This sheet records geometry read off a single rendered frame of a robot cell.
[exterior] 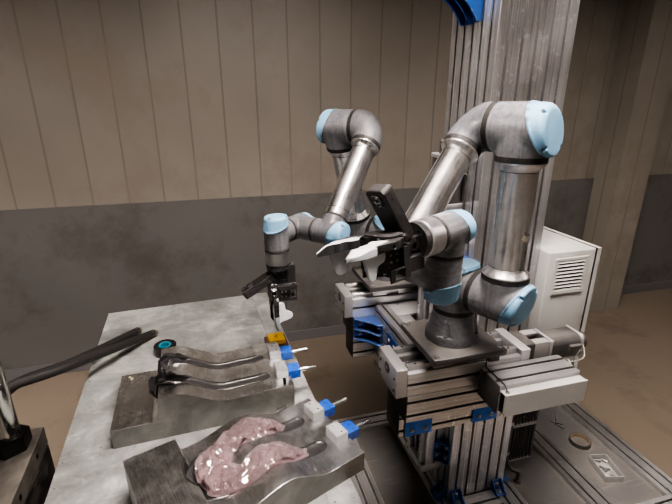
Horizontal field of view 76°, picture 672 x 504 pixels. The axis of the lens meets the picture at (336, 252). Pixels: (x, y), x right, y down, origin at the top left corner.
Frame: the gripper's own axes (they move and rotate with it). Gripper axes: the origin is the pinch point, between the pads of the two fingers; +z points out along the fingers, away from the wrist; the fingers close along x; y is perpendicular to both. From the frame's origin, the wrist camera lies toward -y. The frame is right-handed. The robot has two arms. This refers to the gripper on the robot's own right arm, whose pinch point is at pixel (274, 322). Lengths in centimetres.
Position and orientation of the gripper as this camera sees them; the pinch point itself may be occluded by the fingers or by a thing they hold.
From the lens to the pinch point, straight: 143.2
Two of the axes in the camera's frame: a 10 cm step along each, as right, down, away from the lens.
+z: 0.0, 9.5, 3.2
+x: -3.2, -3.1, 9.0
